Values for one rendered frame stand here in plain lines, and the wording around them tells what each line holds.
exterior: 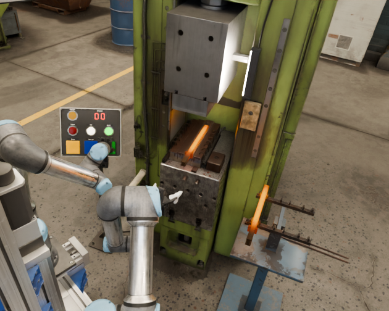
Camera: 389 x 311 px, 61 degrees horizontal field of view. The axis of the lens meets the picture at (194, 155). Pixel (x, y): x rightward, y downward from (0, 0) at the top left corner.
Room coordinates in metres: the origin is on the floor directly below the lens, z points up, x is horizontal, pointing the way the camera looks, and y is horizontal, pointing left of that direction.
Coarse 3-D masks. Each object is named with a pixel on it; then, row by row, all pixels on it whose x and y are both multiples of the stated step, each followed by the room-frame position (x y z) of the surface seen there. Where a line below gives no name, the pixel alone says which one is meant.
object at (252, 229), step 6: (264, 186) 1.40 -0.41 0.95; (264, 192) 1.36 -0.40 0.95; (264, 198) 1.31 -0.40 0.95; (258, 204) 1.26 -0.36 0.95; (258, 210) 1.21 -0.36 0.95; (258, 216) 1.17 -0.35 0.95; (252, 222) 1.13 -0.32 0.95; (252, 228) 1.08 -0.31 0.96; (252, 234) 1.04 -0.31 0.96; (246, 240) 1.03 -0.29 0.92
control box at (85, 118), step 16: (64, 112) 1.59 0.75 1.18; (80, 112) 1.61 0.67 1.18; (96, 112) 1.62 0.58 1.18; (112, 112) 1.64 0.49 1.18; (64, 128) 1.55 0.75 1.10; (80, 128) 1.56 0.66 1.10; (96, 128) 1.58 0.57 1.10; (112, 128) 1.59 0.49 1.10; (64, 144) 1.50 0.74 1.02; (80, 144) 1.52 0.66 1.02
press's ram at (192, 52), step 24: (192, 0) 1.90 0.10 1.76; (168, 24) 1.61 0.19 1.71; (192, 24) 1.58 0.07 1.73; (216, 24) 1.55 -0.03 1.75; (240, 24) 1.81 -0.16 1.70; (168, 48) 1.61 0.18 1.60; (192, 48) 1.58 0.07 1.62; (216, 48) 1.54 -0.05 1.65; (240, 48) 1.93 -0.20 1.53; (168, 72) 1.61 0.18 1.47; (192, 72) 1.57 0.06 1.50; (216, 72) 1.54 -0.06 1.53; (192, 96) 1.57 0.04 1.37; (216, 96) 1.54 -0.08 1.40
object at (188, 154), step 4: (204, 128) 1.85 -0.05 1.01; (200, 132) 1.80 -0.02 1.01; (204, 132) 1.80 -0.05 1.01; (200, 136) 1.75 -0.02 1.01; (196, 140) 1.70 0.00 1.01; (200, 140) 1.72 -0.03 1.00; (192, 144) 1.65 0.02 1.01; (196, 144) 1.66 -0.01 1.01; (192, 148) 1.61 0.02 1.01; (188, 152) 1.56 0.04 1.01; (192, 152) 1.58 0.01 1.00; (184, 156) 1.52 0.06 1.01; (188, 156) 1.52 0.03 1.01; (192, 156) 1.55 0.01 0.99; (184, 160) 1.48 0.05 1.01; (188, 160) 1.52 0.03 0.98; (184, 164) 1.48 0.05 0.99
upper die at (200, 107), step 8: (176, 96) 1.59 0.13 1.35; (184, 96) 1.58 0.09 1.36; (176, 104) 1.59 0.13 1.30; (184, 104) 1.58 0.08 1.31; (192, 104) 1.57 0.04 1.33; (200, 104) 1.56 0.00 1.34; (208, 104) 1.56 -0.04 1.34; (192, 112) 1.57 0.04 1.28; (200, 112) 1.56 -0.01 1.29; (208, 112) 1.58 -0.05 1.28
